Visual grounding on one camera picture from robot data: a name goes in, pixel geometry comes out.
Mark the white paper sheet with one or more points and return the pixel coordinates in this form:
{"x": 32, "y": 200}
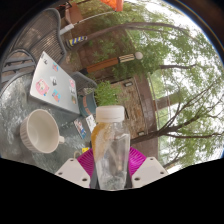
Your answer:
{"x": 90, "y": 122}

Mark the white ribbed mug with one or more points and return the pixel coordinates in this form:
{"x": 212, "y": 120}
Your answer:
{"x": 38, "y": 131}

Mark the silver laptop with stickers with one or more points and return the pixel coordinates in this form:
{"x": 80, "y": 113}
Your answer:
{"x": 55, "y": 83}

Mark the green plant in teal pot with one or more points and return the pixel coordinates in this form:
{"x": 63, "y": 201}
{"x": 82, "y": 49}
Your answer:
{"x": 105, "y": 95}

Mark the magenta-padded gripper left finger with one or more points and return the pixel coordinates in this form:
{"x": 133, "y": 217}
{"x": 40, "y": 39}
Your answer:
{"x": 75, "y": 171}

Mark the grey mesh patio chair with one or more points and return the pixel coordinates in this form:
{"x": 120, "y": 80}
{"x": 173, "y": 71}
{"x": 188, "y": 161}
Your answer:
{"x": 40, "y": 36}
{"x": 83, "y": 81}

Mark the dark forked tree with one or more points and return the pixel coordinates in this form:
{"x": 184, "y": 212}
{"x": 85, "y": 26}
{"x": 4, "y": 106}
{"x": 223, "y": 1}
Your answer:
{"x": 156, "y": 132}

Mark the leaning thin-trunked tree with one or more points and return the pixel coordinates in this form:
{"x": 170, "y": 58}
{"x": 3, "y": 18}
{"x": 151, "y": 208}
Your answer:
{"x": 133, "y": 26}

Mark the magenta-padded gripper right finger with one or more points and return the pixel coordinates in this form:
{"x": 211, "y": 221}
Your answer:
{"x": 148, "y": 170}

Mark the clear white-capped drink bottle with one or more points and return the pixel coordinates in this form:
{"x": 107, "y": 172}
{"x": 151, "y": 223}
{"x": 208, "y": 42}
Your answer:
{"x": 111, "y": 150}

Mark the wooden bench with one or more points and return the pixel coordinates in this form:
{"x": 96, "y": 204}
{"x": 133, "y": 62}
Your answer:
{"x": 74, "y": 13}

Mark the globe-topped wooden lamp post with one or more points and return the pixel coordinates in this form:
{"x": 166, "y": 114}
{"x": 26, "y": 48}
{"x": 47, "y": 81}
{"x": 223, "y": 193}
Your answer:
{"x": 106, "y": 62}

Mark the black wall lantern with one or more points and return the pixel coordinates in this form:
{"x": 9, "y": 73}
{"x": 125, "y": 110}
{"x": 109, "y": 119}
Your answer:
{"x": 128, "y": 84}
{"x": 141, "y": 133}

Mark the blue yellow striped cone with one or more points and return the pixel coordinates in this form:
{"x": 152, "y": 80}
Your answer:
{"x": 76, "y": 41}

